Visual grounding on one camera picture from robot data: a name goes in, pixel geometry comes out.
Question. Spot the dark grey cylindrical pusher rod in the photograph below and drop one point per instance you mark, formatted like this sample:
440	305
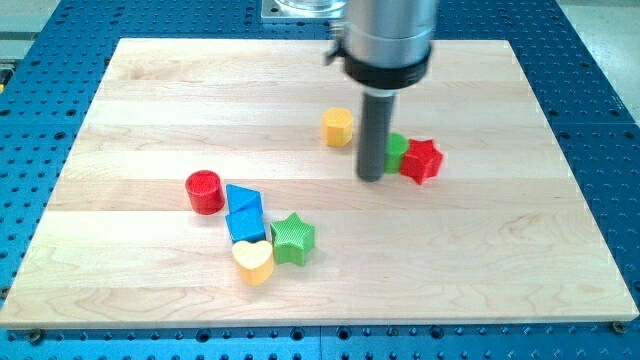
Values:
375	123

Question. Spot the red star block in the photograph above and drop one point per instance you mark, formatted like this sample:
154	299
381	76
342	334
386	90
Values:
421	161

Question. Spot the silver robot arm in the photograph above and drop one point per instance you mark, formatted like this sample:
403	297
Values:
385	46

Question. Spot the green star block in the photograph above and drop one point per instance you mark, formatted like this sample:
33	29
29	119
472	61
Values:
292	240

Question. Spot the green cylinder block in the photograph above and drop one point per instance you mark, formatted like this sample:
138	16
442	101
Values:
396	148

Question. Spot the yellow hexagon block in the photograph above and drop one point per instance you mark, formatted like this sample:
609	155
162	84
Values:
337	127

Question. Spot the blue triangle block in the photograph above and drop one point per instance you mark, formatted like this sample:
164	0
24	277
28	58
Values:
242	198

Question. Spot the blue cube block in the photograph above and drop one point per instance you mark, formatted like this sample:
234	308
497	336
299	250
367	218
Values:
246	225

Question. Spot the light wooden board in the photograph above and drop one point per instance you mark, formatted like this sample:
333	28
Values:
501	235

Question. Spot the red cylinder block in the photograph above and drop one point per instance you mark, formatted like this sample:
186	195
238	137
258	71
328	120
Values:
204	189

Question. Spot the yellow heart block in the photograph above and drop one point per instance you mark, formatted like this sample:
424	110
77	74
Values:
254	260

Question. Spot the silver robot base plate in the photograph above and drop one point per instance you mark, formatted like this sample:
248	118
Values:
282	10

